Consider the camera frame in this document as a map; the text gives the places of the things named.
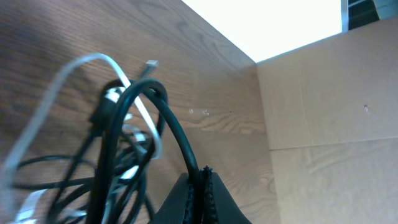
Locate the white usb cable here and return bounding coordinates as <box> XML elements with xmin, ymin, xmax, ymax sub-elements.
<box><xmin>0</xmin><ymin>52</ymin><xmax>164</xmax><ymax>224</ymax></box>

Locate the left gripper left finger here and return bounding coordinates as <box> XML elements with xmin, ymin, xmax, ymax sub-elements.
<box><xmin>149</xmin><ymin>173</ymin><xmax>199</xmax><ymax>224</ymax></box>

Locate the black usb cable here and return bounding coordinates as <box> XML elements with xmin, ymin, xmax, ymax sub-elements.
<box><xmin>12</xmin><ymin>60</ymin><xmax>201</xmax><ymax>224</ymax></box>

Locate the cardboard panel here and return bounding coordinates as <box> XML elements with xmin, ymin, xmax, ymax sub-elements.
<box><xmin>257</xmin><ymin>17</ymin><xmax>397</xmax><ymax>223</ymax></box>

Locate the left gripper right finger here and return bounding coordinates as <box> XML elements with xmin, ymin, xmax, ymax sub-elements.
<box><xmin>202</xmin><ymin>166</ymin><xmax>251</xmax><ymax>224</ymax></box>

